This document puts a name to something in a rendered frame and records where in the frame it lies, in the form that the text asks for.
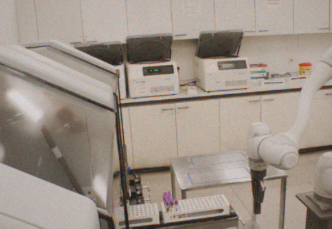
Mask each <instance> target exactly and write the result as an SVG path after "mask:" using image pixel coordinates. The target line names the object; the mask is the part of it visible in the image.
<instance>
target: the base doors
mask: <svg viewBox="0 0 332 229"><path fill-rule="evenodd" d="M300 93H301V92H293V93H282V94H277V95H276V94H271V95H259V96H253V97H235V98H229V99H219V100H218V99H217V100H205V101H193V102H182V103H175V104H174V103H172V104H159V105H152V106H132V107H129V113H128V107H126V108H121V110H122V117H123V128H124V139H125V145H126V148H127V157H128V166H129V167H130V169H138V168H149V167H161V166H166V165H170V161H169V158H176V157H182V156H197V155H202V154H212V153H218V152H228V151H237V150H242V149H247V135H248V128H249V126H250V125H251V124H252V123H254V122H256V121H260V122H264V123H267V124H268V127H269V128H270V134H271V135H272V136H275V135H278V134H279V133H280V132H287V131H289V130H290V128H292V126H293V125H294V122H295V120H296V112H297V108H298V103H299V97H300ZM326 93H332V89H331V90H318V91H317V92H316V93H315V95H314V97H313V103H312V106H311V113H310V116H309V123H308V125H307V128H306V131H305V133H304V135H303V136H302V138H301V140H300V141H299V144H298V148H299V149H305V148H310V147H319V146H323V145H332V95H326ZM314 98H322V99H319V100H315V99H314ZM264 99H265V100H267V101H264ZM269 99H274V100H269ZM256 100H260V101H257V102H250V101H256ZM186 106H188V108H182V107H186ZM236 106H246V107H242V108H236ZM178 107H179V108H182V109H178ZM171 108H172V109H173V110H166V109H171ZM162 109H164V110H162ZM177 112H179V114H177ZM172 113H173V115H172ZM129 114H130V119H129ZM153 114H158V116H153V117H149V116H148V115H153ZM175 119H176V121H175ZM130 127H131V131H130ZM176 138H177V140H176ZM177 148H178V150H177ZM132 151H133V155H132ZM133 157H134V161H133Z"/></svg>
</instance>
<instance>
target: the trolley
mask: <svg viewBox="0 0 332 229"><path fill-rule="evenodd" d="M169 161H170V165H171V191H172V199H173V200H176V184H175V177H176V179H177V183H178V185H179V187H180V191H181V198H182V200H186V192H188V191H197V190H201V189H211V188H219V187H229V186H237V185H242V184H250V183H251V176H250V168H249V166H248V150H247V149H242V150H237V151H228V152H218V153H212V154H202V155H197V156H182V157H176V158H169ZM287 178H288V175H287V174H286V173H285V172H284V171H282V170H280V169H277V168H275V167H273V166H271V165H268V168H267V175H266V177H264V178H263V181H268V180H277V179H281V184H280V205H279V227H278V229H284V216H285V194H286V188H287ZM245 223H246V226H243V224H242V222H241V221H239V222H238V227H239V229H260V228H259V227H258V225H257V223H256V215H254V198H253V197H252V219H251V220H247V221H245Z"/></svg>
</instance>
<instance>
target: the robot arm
mask: <svg viewBox="0 0 332 229"><path fill-rule="evenodd" d="M331 79H332V47H331V48H329V50H327V52H326V53H325V54H324V55H323V56H322V57H321V59H320V61H319V62H318V63H317V65H316V67H315V68H314V70H313V71H312V73H311V74H310V77H309V78H308V79H307V80H306V82H305V84H304V86H303V87H302V90H301V93H300V97H299V103H298V108H297V112H296V120H295V122H294V125H293V126H292V128H290V130H289V131H287V132H280V133H279V134H278V135H275V136H272V135H271V134H270V128H269V127H268V124H267V123H264V122H260V121H256V122H254V123H252V124H251V125H250V126H249V128H248V135H247V150H248V166H249V168H250V176H251V183H252V196H253V198H254V215H256V214H261V203H262V202H263V199H264V195H265V189H266V187H264V185H263V178H264V177H266V175H267V168H268V165H271V166H273V167H275V168H277V169H280V170H289V169H292V168H294V167H295V165H297V163H298V159H299V157H298V149H299V148H298V144H299V141H300V140H301V138H302V136H303V135H304V133H305V131H306V128H307V125H308V123H309V116H310V113H311V106H312V103H313V97H314V95H315V93H316V92H317V91H318V90H319V89H320V88H321V87H322V86H323V85H324V84H325V83H327V82H328V81H330V80H331ZM306 197H307V198H308V199H310V200H311V201H312V202H313V203H315V205H316V206H318V207H319V208H320V211H322V212H328V211H331V210H332V151H329V152H325V153H324V154H323V155H321V156H320V158H319V159H318V163H317V164H316V168H315V172H314V193H306Z"/></svg>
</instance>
